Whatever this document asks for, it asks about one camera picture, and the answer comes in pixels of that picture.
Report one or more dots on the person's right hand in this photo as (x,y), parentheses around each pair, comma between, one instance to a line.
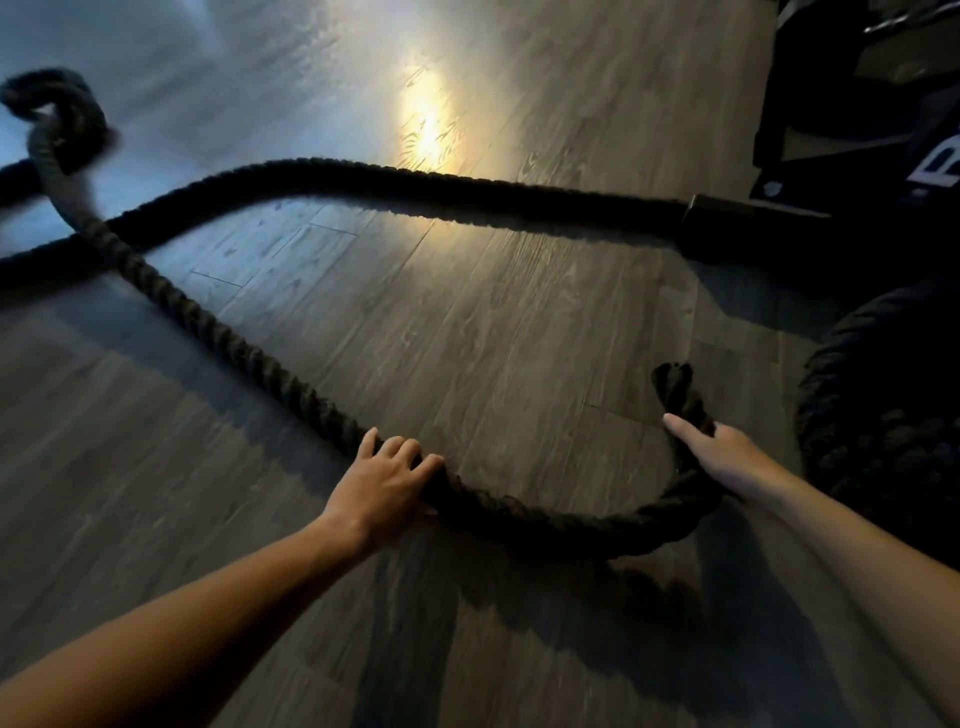
(731,461)

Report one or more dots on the person's right forearm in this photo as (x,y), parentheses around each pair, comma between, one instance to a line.
(877,577)

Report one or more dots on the person's left hand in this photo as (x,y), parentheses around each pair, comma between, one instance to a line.
(379,495)

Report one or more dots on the person's left forearm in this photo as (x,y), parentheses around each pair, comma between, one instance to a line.
(165,630)

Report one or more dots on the black gym rack base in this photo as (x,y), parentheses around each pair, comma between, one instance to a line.
(825,150)

